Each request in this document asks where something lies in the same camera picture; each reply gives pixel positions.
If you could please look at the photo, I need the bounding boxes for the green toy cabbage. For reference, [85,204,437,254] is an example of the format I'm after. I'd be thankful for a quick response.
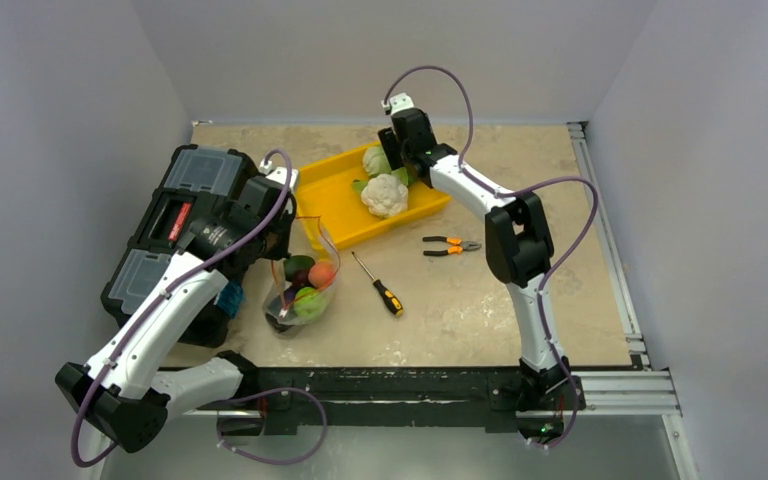
[362,145,392,178]

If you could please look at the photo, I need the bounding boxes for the dark green toy avocado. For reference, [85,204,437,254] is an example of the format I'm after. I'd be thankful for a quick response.
[283,255,316,282]

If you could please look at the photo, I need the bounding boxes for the dark red toy fruit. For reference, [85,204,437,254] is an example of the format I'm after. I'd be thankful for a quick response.
[290,269,312,289]

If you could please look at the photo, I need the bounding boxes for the clear orange zip bag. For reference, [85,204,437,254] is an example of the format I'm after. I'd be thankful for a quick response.
[262,215,341,335]

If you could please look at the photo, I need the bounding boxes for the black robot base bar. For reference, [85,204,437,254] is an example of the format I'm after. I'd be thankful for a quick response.
[195,364,587,439]

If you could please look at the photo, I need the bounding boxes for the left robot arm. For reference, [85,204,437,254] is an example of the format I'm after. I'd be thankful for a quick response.
[55,168,299,468]

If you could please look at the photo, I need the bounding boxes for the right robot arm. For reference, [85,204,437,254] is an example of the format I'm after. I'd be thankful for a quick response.
[379,106,569,410]

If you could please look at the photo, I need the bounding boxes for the white toy cauliflower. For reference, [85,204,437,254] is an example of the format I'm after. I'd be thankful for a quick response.
[350,167,412,219]

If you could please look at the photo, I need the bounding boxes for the black plastic toolbox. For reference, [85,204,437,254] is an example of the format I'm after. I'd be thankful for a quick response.
[100,144,258,328]

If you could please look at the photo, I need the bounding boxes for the yellow plastic bin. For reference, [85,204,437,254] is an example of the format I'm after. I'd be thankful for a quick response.
[295,143,451,250]

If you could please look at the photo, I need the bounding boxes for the orange black pliers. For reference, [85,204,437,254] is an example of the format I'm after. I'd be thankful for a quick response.
[422,235,482,257]

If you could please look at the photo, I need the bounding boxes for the yellow black screwdriver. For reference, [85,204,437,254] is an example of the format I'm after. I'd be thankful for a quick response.
[351,251,404,317]

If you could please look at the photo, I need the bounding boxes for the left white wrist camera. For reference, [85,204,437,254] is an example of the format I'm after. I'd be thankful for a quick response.
[258,159,300,194]

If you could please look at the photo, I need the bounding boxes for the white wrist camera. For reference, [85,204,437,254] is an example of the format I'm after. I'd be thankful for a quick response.
[381,93,415,116]
[258,159,300,194]

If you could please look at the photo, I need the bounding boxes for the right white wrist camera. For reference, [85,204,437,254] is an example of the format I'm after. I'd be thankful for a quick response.
[381,93,415,116]

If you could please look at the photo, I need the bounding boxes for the aluminium frame rail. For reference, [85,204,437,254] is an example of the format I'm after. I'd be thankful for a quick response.
[566,121,700,480]

